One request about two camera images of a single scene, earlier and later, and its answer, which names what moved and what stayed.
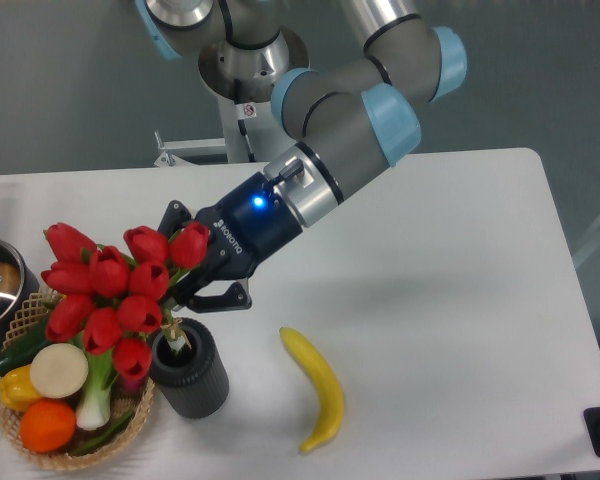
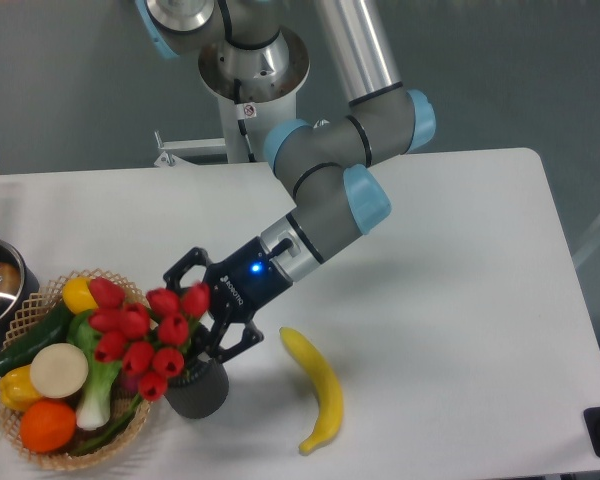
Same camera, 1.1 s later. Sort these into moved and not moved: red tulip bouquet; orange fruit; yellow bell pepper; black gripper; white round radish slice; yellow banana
Moved: red tulip bouquet; black gripper
Not moved: orange fruit; yellow bell pepper; yellow banana; white round radish slice
